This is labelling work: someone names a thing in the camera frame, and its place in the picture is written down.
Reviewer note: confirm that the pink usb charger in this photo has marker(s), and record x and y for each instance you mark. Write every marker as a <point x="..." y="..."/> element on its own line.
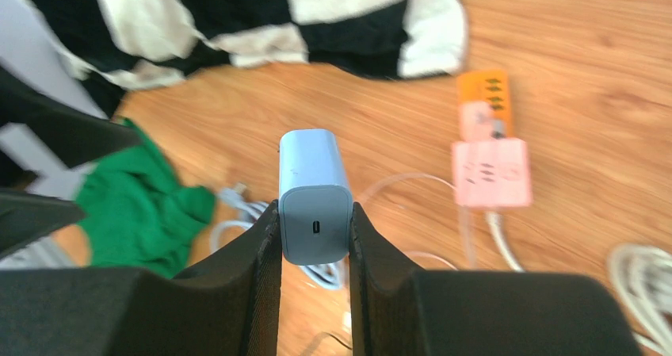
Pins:
<point x="476" y="121"/>

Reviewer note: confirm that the black white checkered pillow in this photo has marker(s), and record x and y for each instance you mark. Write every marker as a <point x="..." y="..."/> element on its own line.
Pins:
<point x="111" y="47"/>

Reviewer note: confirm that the green cloth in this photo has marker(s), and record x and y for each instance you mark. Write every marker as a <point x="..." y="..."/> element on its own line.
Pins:
<point x="138" y="213"/>

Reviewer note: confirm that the grey blue small charger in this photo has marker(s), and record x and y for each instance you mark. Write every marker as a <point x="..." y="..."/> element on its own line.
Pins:
<point x="315" y="201"/>

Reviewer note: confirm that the orange power strip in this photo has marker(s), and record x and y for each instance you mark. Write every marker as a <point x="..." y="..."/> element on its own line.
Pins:
<point x="491" y="86"/>

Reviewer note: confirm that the pink cube socket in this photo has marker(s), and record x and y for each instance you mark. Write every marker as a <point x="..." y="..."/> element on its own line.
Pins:
<point x="492" y="174"/>

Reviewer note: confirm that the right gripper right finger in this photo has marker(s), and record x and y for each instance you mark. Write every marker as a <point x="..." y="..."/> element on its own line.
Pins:
<point x="399" y="308"/>

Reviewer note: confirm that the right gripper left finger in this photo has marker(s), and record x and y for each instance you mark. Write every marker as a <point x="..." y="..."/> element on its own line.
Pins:
<point x="226" y="304"/>

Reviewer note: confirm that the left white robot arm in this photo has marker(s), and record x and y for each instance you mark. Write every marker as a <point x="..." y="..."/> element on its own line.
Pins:
<point x="29" y="53"/>

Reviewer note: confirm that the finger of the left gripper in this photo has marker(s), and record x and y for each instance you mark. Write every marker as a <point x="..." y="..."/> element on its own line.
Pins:
<point x="27" y="217"/>
<point x="74" y="137"/>

